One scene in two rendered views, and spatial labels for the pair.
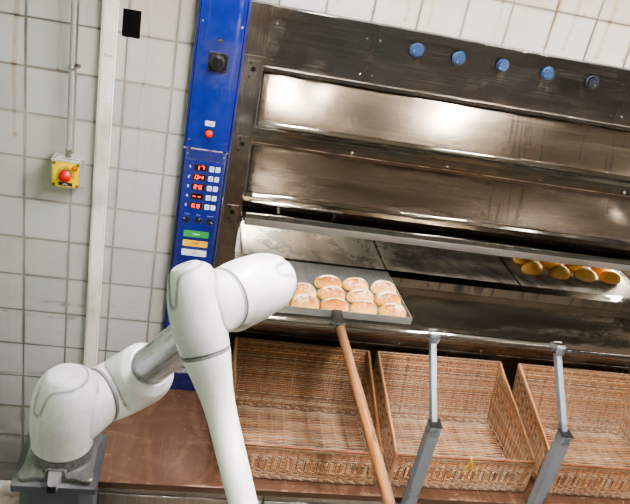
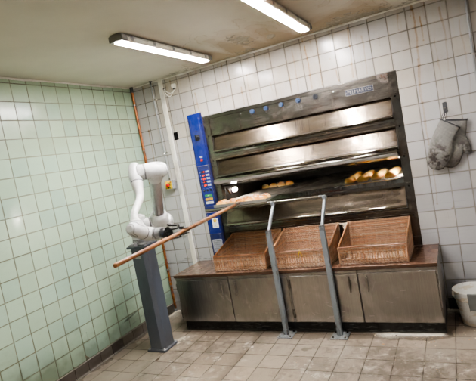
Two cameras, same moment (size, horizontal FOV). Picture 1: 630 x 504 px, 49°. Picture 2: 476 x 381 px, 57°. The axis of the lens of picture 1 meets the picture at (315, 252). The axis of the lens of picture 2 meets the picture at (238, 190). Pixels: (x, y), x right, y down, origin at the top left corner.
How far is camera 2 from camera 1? 3.05 m
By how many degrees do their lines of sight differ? 43
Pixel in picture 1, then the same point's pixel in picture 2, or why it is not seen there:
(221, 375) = (137, 184)
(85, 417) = not seen: hidden behind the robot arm
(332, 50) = (228, 122)
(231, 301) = (139, 168)
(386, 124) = (251, 138)
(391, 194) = (264, 162)
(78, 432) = not seen: hidden behind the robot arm
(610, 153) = (338, 119)
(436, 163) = (274, 146)
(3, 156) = not seen: hidden behind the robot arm
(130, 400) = (153, 221)
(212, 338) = (134, 176)
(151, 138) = (189, 168)
